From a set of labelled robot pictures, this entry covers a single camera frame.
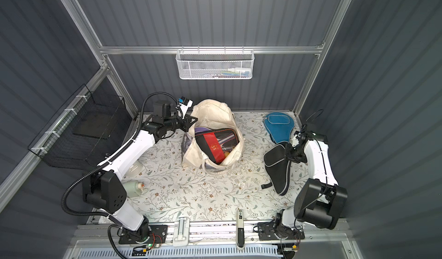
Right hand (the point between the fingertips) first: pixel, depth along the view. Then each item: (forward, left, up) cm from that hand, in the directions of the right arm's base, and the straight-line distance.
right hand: (292, 159), depth 83 cm
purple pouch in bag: (+20, +47, -1) cm, 51 cm away
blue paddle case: (+32, -3, -11) cm, 34 cm away
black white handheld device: (-30, +26, -8) cm, 41 cm away
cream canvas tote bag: (+20, +38, +11) cm, 44 cm away
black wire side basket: (+6, +95, +15) cm, 96 cm away
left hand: (+13, +45, +15) cm, 49 cm away
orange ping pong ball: (+5, +33, -4) cm, 33 cm away
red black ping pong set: (+9, +37, 0) cm, 38 cm away
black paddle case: (-3, +7, -4) cm, 8 cm away
